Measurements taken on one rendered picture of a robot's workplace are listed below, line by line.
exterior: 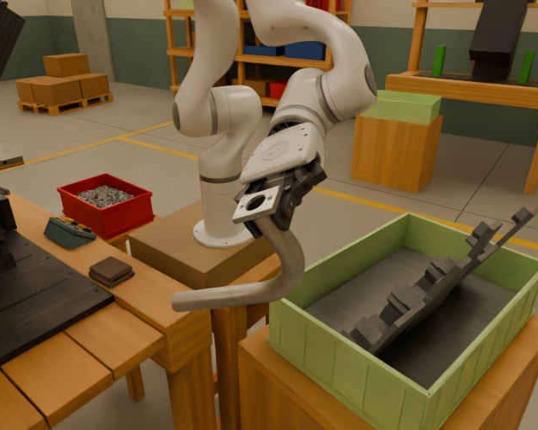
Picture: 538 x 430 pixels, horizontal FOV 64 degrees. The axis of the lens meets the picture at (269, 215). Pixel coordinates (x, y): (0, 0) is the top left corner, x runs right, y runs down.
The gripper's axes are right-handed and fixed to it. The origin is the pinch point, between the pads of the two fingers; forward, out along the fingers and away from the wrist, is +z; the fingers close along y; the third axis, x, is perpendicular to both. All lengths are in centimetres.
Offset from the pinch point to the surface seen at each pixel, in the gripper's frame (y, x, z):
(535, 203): 35, 269, -285
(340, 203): -105, 185, -246
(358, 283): -19, 62, -43
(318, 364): -21, 51, -12
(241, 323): -50, 54, -28
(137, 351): -53, 28, -4
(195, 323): -49, 38, -17
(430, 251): -2, 76, -63
